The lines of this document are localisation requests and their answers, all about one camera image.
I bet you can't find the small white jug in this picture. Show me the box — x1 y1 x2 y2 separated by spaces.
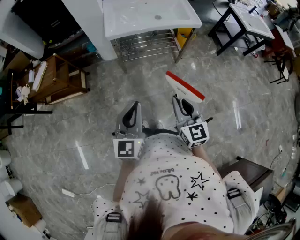
15 83 31 103

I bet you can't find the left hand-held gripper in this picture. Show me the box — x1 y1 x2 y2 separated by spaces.
112 100 146 161

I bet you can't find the brown cabinet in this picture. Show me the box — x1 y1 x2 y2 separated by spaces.
219 156 274 204

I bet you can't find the white squeegee with red blade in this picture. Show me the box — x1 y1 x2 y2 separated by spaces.
165 70 206 104

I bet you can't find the white partition panel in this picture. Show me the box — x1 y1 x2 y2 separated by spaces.
0 0 45 60
61 0 118 62

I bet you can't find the grey harness strap black buckle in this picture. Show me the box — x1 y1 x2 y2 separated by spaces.
103 211 123 240
226 188 247 209

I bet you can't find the red table white top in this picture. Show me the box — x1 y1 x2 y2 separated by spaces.
263 23 296 58

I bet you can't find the wooden cart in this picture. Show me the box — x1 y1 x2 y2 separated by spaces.
9 54 91 105

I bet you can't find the person's left forearm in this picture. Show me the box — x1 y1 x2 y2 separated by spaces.
113 159 136 203

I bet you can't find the black round appliance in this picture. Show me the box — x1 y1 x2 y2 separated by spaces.
263 193 288 223

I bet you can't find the long white packet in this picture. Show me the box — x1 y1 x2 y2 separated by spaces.
32 61 49 91

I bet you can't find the person's face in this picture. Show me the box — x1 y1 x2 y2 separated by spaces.
164 221 249 240

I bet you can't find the person's right forearm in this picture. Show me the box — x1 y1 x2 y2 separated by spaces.
192 145 222 179

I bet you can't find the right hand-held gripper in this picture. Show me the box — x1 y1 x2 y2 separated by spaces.
172 94 210 149

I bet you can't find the white cylinder container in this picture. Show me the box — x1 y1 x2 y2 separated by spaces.
0 178 23 197
0 150 12 168

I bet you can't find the closed cardboard box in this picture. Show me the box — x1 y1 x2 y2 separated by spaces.
6 194 43 228

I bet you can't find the open cardboard box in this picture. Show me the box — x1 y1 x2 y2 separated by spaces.
4 50 31 77

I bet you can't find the person's white dotted shirt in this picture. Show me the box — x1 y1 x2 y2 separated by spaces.
90 133 264 240

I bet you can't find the yellow bin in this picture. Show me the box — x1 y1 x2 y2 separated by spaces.
177 28 194 46

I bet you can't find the small white sink basin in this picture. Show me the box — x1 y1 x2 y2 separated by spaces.
229 2 275 40

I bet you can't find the metal wire rack shelf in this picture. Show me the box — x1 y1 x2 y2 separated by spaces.
110 28 196 73

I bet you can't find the white ceramic sink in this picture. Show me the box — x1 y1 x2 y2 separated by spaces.
102 0 203 41

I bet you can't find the black side table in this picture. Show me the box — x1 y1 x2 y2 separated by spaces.
0 69 53 136

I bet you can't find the black metal stool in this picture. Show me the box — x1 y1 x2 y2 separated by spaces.
264 50 294 85

